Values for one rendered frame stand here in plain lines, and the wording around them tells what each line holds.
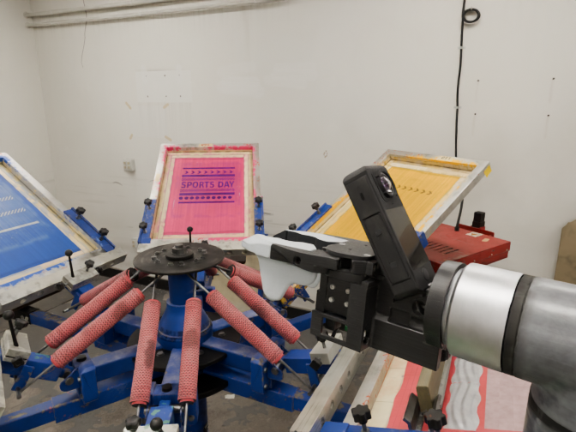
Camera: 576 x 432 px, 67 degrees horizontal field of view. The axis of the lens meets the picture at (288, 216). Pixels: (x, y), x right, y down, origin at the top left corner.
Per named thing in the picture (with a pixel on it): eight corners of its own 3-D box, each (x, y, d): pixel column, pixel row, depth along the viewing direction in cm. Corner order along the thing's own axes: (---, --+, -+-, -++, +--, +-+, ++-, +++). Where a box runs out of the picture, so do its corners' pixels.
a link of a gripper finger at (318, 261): (261, 261, 40) (354, 281, 36) (263, 245, 40) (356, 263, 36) (285, 253, 44) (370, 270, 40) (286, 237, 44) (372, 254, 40)
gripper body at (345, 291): (301, 332, 40) (430, 381, 33) (309, 240, 39) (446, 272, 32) (344, 311, 46) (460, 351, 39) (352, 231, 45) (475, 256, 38)
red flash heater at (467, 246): (439, 237, 268) (441, 218, 265) (512, 259, 232) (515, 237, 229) (367, 257, 235) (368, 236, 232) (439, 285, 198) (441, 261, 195)
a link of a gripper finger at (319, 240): (269, 277, 50) (327, 303, 44) (273, 226, 50) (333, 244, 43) (290, 273, 52) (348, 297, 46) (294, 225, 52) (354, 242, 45)
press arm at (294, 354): (345, 363, 133) (341, 348, 132) (338, 375, 128) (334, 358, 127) (294, 363, 141) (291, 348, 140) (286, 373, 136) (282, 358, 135)
